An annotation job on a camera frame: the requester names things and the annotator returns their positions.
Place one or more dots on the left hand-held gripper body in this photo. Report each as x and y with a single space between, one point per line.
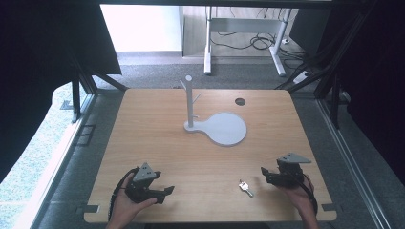
143 186

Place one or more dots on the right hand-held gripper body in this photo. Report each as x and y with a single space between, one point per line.
290 173

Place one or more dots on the small silver key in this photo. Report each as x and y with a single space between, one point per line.
245 187

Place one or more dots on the grey key stand with pegs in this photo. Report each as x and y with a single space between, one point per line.
223 129

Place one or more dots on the person's right hand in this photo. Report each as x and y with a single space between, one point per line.
301 198

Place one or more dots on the person's left hand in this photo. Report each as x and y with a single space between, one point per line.
125 208

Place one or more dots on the white power strip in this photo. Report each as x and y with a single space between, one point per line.
301 77

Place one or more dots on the black curtain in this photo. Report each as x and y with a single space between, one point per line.
375 79
38 63

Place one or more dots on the white-legged desk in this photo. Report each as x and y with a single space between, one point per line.
208 41

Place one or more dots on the dark cabinet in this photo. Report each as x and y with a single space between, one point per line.
307 30

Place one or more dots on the aluminium floor rail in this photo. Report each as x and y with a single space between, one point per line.
54 168
350 162

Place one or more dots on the black metal frame stand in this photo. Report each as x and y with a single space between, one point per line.
76 95
334 95

